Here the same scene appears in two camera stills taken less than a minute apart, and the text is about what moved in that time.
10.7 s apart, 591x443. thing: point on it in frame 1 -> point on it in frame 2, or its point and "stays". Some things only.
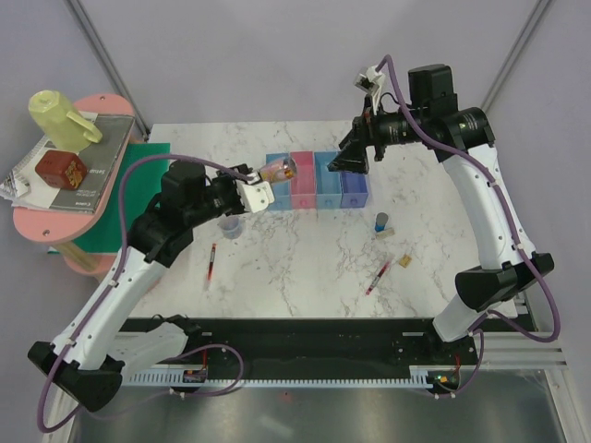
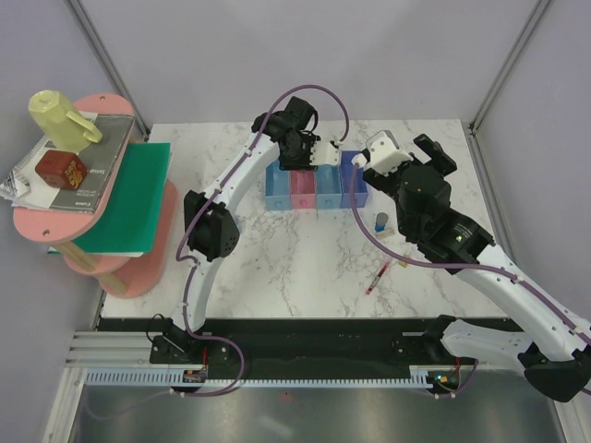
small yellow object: [385, 233] stays
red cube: [64, 170] stays
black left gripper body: [223, 196] -> [299, 158]
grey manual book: [102, 160] stays
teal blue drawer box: [329, 192] stays
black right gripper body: [386, 129] -> [390, 184]
